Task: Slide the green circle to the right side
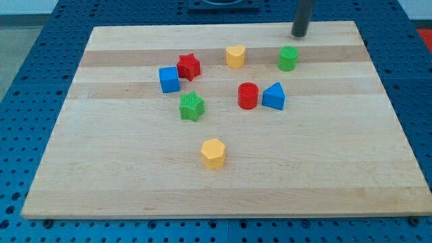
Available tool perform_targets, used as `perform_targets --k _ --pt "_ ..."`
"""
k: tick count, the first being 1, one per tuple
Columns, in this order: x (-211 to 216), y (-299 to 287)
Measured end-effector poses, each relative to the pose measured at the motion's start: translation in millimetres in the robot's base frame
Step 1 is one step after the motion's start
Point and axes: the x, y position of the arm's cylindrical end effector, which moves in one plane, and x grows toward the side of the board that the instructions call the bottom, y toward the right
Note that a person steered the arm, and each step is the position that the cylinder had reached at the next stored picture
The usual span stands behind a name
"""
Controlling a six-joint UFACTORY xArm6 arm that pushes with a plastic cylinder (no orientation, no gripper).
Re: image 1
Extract green cylinder block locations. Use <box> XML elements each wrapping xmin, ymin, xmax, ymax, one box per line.
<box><xmin>277</xmin><ymin>46</ymin><xmax>299</xmax><ymax>72</ymax></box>

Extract wooden board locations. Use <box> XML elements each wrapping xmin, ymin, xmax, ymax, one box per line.
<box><xmin>22</xmin><ymin>21</ymin><xmax>431</xmax><ymax>219</ymax></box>

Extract green star block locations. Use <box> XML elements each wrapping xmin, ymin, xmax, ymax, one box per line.
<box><xmin>179</xmin><ymin>91</ymin><xmax>205</xmax><ymax>122</ymax></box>

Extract yellow hexagon block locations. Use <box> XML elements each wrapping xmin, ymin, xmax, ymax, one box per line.
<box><xmin>200</xmin><ymin>138</ymin><xmax>226</xmax><ymax>169</ymax></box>

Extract red cylinder block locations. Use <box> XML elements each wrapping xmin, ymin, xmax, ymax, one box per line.
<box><xmin>238</xmin><ymin>82</ymin><xmax>259</xmax><ymax>109</ymax></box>

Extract red star block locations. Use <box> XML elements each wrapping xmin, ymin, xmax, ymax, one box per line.
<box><xmin>176</xmin><ymin>53</ymin><xmax>201</xmax><ymax>82</ymax></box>

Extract blue triangular prism block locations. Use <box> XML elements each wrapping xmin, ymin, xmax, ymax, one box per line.
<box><xmin>261</xmin><ymin>82</ymin><xmax>286</xmax><ymax>110</ymax></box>

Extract blue cube block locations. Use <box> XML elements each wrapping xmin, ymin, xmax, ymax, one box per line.
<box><xmin>159</xmin><ymin>67</ymin><xmax>180</xmax><ymax>93</ymax></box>

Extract yellow heart block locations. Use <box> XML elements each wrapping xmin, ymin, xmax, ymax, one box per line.
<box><xmin>225</xmin><ymin>45</ymin><xmax>246</xmax><ymax>69</ymax></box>

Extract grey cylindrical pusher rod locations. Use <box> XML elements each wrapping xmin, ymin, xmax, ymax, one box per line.
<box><xmin>291</xmin><ymin>0</ymin><xmax>315</xmax><ymax>38</ymax></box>

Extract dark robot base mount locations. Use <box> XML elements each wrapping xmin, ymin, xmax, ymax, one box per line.
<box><xmin>186</xmin><ymin>0</ymin><xmax>261</xmax><ymax>12</ymax></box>

